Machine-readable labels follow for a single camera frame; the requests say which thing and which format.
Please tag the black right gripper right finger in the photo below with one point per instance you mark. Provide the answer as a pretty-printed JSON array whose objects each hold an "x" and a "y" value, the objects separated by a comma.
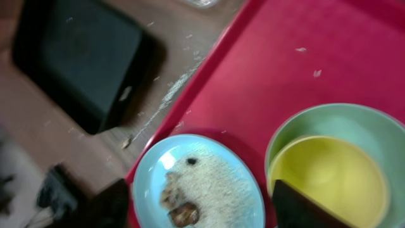
[{"x": 294, "y": 210}]

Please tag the black waste tray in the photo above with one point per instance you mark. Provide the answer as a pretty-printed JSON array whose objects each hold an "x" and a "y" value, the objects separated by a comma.
[{"x": 87, "y": 56}]

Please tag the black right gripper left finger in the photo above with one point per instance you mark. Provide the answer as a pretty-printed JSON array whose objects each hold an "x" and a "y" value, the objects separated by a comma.
[{"x": 107, "y": 209}]

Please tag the food crumb on table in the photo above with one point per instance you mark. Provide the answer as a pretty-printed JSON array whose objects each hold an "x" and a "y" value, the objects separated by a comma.
[{"x": 126, "y": 143}]

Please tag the clear plastic waste bin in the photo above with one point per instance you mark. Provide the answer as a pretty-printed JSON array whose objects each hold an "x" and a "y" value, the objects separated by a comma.
[{"x": 201, "y": 4}]

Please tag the food scraps on plate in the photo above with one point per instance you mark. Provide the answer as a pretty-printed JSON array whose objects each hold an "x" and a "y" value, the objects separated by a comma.
[{"x": 180, "y": 206}]

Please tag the green bowl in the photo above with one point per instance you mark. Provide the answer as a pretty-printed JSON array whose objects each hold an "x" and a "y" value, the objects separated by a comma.
[{"x": 379, "y": 134}]

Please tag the light blue plate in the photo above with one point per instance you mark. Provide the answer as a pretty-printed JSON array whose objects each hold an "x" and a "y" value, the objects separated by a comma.
[{"x": 195, "y": 169}]

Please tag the red plastic tray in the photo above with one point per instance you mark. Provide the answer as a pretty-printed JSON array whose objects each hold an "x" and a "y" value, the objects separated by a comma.
[{"x": 281, "y": 57}]

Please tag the yellow cup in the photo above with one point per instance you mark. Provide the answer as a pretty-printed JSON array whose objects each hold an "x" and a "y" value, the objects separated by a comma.
[{"x": 337, "y": 175}]

